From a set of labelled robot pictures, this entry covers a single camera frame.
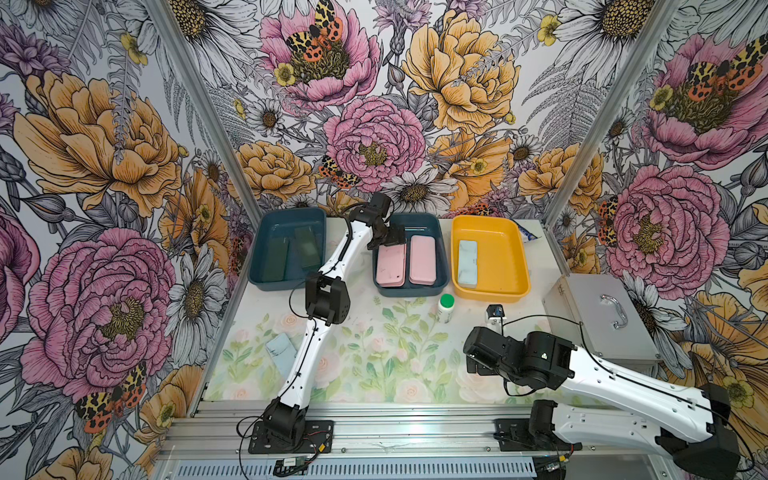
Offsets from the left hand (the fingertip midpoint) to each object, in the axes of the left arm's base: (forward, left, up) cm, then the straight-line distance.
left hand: (392, 247), depth 104 cm
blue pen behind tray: (+10, -52, -5) cm, 53 cm away
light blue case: (-34, +32, -5) cm, 47 cm away
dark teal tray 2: (+19, -11, -8) cm, 23 cm away
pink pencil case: (-8, 0, +1) cm, 8 cm away
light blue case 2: (-4, -26, -5) cm, 27 cm away
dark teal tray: (+9, +38, -7) cm, 40 cm away
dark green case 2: (0, +42, -8) cm, 43 cm away
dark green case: (+6, +31, -6) cm, 32 cm away
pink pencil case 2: (-5, -11, -6) cm, 13 cm away
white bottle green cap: (-23, -15, +2) cm, 28 cm away
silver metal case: (-29, -54, +7) cm, 62 cm away
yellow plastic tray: (-4, -39, -8) cm, 40 cm away
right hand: (-42, -22, +6) cm, 48 cm away
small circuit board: (-60, +25, -10) cm, 66 cm away
